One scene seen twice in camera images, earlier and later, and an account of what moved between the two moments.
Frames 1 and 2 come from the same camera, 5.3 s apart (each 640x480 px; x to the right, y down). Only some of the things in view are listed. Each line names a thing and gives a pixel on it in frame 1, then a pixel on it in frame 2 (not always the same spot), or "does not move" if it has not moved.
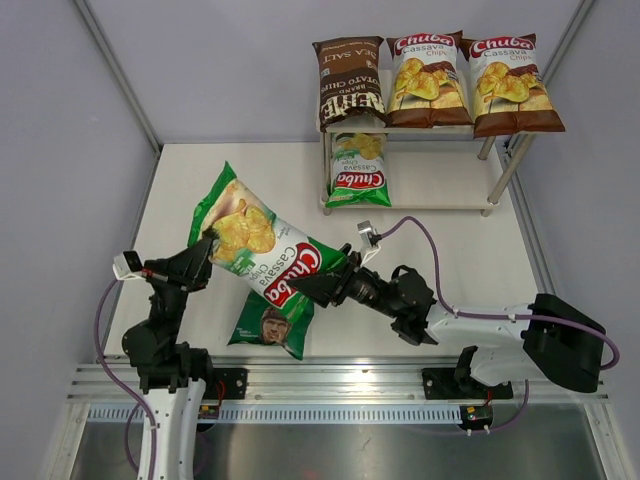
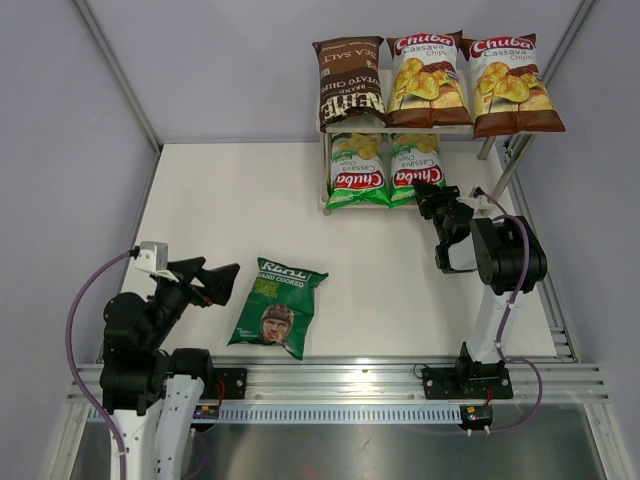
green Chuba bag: (253, 247) to (414, 157)
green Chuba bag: (358, 170) does not move
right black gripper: (338, 282) to (429, 195)
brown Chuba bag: (508, 95) does not move
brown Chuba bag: (426, 87) does not move
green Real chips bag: (261, 323) does not move
